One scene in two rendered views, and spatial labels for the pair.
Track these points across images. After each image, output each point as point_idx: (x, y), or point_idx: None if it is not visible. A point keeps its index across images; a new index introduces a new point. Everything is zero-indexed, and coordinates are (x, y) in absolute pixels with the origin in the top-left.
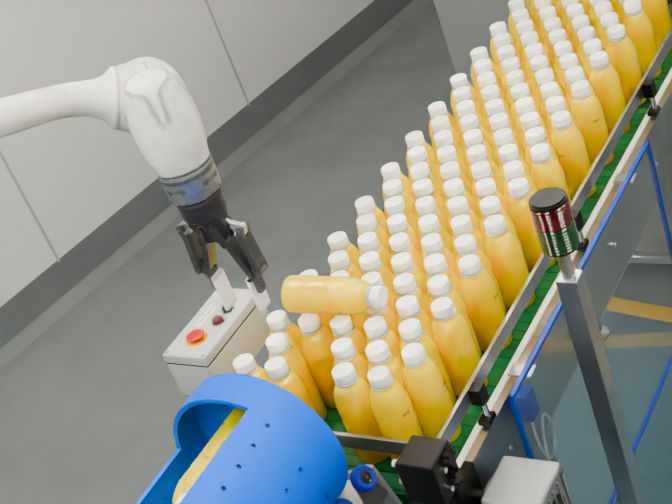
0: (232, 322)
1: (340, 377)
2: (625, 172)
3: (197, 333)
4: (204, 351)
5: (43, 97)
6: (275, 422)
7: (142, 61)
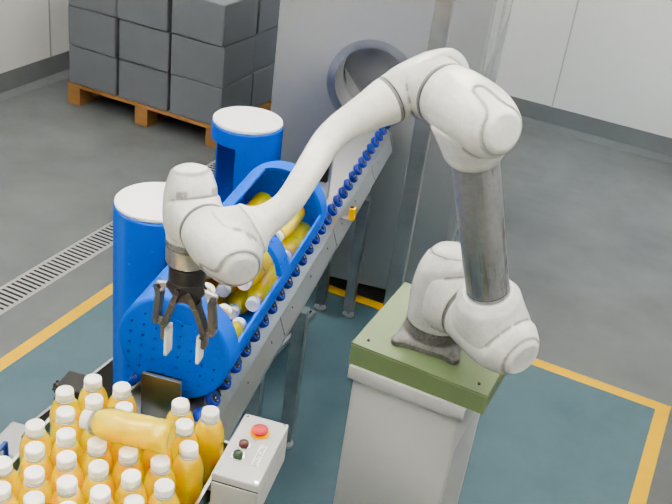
0: (229, 442)
1: (123, 381)
2: None
3: (257, 428)
4: (247, 419)
5: (287, 178)
6: (148, 289)
7: (222, 221)
